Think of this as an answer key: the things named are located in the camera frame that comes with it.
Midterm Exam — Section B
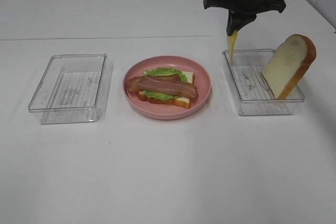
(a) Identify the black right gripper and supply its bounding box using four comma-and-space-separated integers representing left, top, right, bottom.
203, 0, 286, 36

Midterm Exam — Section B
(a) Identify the brown bacon strip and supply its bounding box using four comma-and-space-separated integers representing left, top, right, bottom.
126, 74, 181, 93

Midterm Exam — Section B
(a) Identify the right clear plastic tray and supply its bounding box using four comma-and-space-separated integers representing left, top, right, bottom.
222, 49, 305, 116

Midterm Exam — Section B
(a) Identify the yellow cheese slice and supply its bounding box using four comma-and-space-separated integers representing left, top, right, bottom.
227, 30, 238, 61

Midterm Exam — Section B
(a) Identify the green lettuce leaf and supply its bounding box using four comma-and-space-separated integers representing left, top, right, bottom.
138, 67, 195, 102

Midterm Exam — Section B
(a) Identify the bread slice tray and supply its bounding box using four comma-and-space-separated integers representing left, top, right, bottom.
135, 71, 196, 109
261, 34, 317, 100

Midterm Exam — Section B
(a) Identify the pink round plate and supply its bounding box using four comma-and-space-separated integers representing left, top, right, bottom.
123, 56, 212, 120

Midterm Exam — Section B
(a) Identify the left clear plastic tray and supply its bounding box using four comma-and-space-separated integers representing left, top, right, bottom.
28, 53, 110, 124

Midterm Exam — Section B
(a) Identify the pink bacon strip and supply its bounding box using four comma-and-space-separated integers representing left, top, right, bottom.
140, 80, 198, 99

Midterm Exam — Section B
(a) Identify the clear plastic tray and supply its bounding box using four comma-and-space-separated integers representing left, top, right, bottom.
222, 49, 305, 116
28, 53, 110, 124

